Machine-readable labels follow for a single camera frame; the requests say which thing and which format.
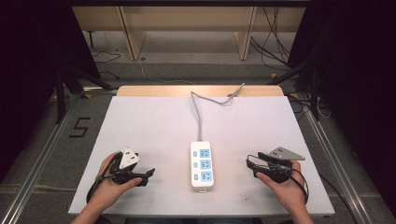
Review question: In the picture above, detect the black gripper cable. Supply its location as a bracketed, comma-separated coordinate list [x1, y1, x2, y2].
[86, 151, 124, 203]
[268, 162, 310, 205]

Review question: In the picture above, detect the bundle of black cables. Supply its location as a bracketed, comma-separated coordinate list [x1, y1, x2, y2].
[249, 6, 293, 69]

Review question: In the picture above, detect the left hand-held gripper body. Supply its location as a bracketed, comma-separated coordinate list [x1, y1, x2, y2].
[109, 147, 145, 185]

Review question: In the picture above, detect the white table sheet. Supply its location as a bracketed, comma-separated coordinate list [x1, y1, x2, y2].
[67, 95, 336, 218]

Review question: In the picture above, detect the thin black floor cable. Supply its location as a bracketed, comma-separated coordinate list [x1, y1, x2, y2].
[91, 50, 121, 80]

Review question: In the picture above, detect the grey power strip cable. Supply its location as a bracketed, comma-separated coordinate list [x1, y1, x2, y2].
[190, 82, 246, 143]

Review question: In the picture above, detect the black metal stand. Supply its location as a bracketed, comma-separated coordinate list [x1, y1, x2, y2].
[53, 64, 114, 125]
[266, 58, 322, 121]

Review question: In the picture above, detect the aluminium floor rail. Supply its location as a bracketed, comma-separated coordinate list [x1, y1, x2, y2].
[0, 91, 82, 224]
[301, 105, 375, 224]

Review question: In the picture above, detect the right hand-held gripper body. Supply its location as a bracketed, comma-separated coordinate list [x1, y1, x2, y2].
[257, 146, 306, 184]

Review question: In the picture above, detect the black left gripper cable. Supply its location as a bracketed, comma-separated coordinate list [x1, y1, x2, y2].
[86, 151, 124, 203]

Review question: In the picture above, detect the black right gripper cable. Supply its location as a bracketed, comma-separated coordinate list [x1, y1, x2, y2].
[268, 162, 310, 205]

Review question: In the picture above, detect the white power strip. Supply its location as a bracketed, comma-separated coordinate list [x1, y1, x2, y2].
[189, 140, 216, 194]

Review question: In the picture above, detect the person's left hand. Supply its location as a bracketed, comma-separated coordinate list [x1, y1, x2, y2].
[89, 151, 143, 213]

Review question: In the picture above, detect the white floor cable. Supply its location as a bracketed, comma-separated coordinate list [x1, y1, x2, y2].
[135, 58, 194, 86]

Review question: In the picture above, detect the wooden shelf unit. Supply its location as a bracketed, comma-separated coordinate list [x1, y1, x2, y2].
[71, 6, 308, 62]

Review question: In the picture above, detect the person's right hand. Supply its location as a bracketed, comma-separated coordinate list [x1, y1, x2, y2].
[255, 160, 308, 217]

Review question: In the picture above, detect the dark curtain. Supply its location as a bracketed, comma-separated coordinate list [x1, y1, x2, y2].
[0, 0, 101, 185]
[288, 0, 396, 216]

